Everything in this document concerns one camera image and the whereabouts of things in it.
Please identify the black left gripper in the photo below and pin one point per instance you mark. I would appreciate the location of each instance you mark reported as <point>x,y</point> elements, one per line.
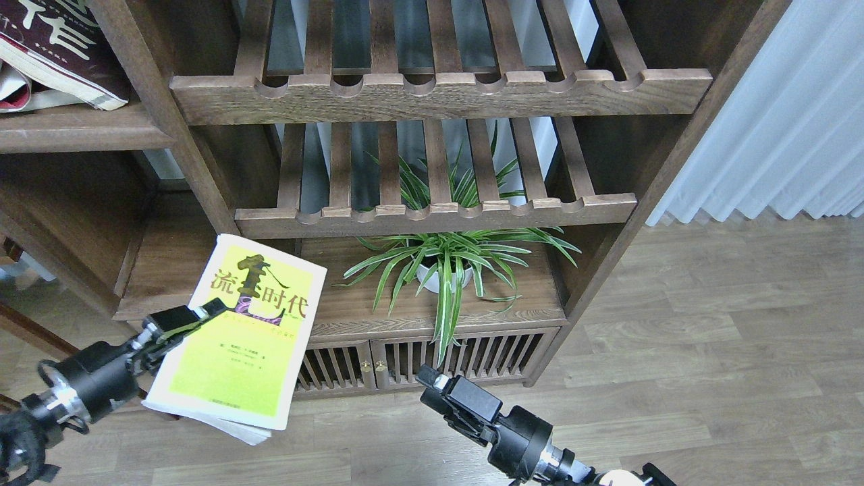
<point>99,379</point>

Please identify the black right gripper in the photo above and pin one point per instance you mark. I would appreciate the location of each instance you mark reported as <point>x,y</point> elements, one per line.
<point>520,442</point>

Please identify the yellow green paperback book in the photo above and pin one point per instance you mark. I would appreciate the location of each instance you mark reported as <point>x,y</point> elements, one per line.
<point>238,371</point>

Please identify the maroon hardcover book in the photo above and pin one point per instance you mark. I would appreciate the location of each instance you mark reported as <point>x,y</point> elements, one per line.
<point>60,45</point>

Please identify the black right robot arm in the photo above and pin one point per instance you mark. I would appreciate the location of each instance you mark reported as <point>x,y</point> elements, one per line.
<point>585,475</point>

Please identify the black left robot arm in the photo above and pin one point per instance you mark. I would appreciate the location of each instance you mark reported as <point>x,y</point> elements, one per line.
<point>25,441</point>

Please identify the white plant pot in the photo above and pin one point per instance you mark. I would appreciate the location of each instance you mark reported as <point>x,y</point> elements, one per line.
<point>427,274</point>

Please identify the green spider plant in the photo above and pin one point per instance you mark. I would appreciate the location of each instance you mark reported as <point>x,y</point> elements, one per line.
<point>485,250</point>

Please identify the dark wooden bookshelf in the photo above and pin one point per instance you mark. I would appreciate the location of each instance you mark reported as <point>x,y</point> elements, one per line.
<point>289,127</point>

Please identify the white pleated curtain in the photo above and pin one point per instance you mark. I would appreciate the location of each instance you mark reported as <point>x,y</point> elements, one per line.
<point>790,137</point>

